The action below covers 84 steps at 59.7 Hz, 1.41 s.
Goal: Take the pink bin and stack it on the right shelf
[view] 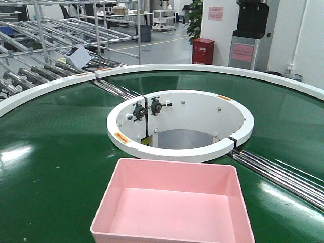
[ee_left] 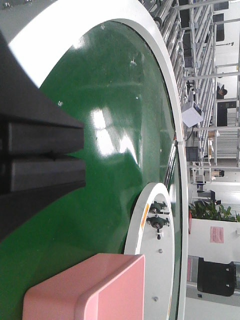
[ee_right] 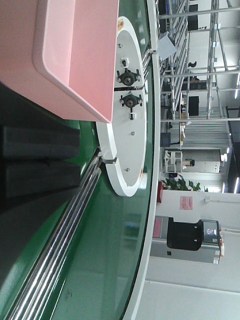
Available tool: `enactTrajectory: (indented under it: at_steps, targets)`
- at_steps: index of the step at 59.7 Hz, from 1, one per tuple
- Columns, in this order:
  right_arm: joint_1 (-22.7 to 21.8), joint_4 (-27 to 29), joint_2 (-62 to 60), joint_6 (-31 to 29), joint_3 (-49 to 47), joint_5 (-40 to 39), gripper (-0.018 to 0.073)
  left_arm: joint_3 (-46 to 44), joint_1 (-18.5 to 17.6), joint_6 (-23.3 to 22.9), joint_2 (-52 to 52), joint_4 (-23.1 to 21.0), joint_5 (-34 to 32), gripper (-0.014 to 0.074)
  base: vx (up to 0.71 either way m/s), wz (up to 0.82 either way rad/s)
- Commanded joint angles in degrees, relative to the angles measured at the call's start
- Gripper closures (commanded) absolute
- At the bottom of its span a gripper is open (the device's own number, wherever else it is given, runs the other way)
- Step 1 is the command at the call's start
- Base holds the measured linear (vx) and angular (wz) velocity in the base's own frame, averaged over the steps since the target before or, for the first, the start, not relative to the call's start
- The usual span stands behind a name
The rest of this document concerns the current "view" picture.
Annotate pink plastic bin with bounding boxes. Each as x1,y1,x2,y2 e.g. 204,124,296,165
90,158,255,242

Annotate red fire extinguisher cabinet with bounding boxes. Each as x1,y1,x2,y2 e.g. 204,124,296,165
192,38,215,65

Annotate green potted plant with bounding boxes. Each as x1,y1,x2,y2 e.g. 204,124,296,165
187,0,203,45

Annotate white utility cart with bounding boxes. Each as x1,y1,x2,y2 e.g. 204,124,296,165
152,9,176,31

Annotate white control box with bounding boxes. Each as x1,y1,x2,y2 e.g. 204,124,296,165
64,45,91,69

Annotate green conveyor belt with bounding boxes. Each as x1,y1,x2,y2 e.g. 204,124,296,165
1,71,323,242

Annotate grey and black kiosk stand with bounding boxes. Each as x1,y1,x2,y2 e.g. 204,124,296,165
228,1,269,69

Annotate metal roller conveyor rack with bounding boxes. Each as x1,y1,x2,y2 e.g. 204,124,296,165
1,1,143,100

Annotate white outer conveyor rim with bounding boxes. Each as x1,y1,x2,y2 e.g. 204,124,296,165
1,64,323,116

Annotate white inner conveyor ring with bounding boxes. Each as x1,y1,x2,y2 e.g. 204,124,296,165
106,89,255,164

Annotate pink wall notice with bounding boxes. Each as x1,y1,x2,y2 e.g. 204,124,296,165
208,7,224,21

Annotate wire mesh waste basket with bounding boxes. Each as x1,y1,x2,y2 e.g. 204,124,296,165
282,73,303,82

